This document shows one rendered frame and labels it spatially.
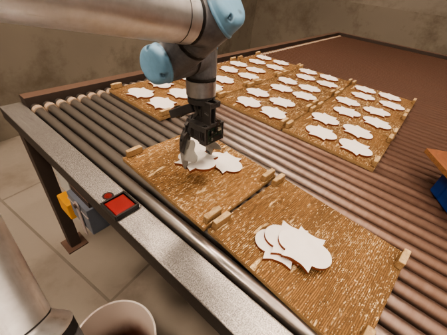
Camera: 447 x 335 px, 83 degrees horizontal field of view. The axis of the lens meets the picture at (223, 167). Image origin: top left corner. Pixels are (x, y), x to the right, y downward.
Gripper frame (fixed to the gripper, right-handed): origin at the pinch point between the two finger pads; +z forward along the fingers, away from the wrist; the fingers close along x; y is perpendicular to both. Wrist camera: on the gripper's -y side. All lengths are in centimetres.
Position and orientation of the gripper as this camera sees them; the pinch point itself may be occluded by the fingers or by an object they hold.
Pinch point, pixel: (196, 159)
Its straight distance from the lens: 77.5
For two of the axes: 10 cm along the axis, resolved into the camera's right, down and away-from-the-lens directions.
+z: -0.5, 8.2, 5.7
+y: 7.4, 4.1, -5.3
